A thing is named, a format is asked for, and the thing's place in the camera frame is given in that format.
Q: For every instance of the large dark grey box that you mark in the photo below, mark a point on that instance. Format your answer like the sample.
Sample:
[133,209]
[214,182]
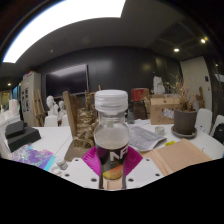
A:
[25,140]

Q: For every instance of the white shelf cabinet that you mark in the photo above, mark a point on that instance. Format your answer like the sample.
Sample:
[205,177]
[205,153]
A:
[30,96]

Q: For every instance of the dried plant in grey pot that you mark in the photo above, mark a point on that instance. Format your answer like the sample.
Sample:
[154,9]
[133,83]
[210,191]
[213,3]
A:
[184,121]

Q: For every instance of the clear drink bottle white cap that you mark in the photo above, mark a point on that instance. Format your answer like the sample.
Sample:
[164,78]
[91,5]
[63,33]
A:
[111,140]

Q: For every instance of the yellow marker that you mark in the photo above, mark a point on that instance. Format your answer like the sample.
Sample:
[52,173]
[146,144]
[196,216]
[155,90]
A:
[170,143]

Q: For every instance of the wooden easel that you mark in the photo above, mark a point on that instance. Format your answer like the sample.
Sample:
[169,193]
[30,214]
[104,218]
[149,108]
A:
[39,108]

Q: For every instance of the small white plaster bust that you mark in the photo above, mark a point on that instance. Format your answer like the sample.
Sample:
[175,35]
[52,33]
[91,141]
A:
[62,110]

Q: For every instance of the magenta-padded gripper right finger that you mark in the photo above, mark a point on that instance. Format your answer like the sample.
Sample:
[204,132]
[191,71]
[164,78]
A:
[146,171]

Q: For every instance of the black backpack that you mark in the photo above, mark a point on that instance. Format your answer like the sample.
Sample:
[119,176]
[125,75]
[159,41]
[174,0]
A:
[220,133]

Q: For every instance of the small white tape roll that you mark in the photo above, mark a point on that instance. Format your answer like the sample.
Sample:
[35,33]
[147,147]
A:
[160,131]

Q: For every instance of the large white plaster bust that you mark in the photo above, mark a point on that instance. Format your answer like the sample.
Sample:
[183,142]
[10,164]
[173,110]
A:
[51,104]

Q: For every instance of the golden sculpture on wooden base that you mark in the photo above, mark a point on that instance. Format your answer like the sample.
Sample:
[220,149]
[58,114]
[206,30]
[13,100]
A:
[83,126]

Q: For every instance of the white chairs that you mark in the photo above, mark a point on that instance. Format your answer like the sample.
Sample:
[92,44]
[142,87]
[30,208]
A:
[204,120]

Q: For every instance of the small white-lidded jar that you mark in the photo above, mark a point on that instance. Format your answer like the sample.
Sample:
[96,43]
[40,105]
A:
[61,163]

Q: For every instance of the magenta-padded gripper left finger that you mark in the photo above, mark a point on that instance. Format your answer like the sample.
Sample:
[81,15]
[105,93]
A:
[78,171]

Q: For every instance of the wooden cactus figure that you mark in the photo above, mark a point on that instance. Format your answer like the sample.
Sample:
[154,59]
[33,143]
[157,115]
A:
[200,98]

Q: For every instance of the large ceiling light panel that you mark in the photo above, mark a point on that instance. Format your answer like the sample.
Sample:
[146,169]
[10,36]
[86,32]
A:
[66,23]

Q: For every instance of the red box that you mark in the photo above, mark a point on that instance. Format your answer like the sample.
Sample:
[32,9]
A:
[139,94]

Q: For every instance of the small dark grey box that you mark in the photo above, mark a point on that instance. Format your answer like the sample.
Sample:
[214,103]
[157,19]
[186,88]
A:
[15,129]

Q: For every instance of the brown cardboard box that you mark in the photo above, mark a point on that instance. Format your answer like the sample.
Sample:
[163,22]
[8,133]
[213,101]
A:
[160,110]

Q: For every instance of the colourful holographic print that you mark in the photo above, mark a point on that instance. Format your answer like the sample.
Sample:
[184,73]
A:
[35,157]

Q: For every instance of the light wooden drawing board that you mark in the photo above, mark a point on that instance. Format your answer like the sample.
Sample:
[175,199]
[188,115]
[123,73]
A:
[180,155]

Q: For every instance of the recessed ceiling spotlights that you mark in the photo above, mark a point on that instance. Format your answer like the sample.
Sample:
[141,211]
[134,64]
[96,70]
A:
[176,50]

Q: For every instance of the newspaper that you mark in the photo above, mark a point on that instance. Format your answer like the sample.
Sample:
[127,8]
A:
[145,138]

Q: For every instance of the black wall screen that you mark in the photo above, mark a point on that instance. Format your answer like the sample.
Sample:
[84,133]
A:
[66,81]

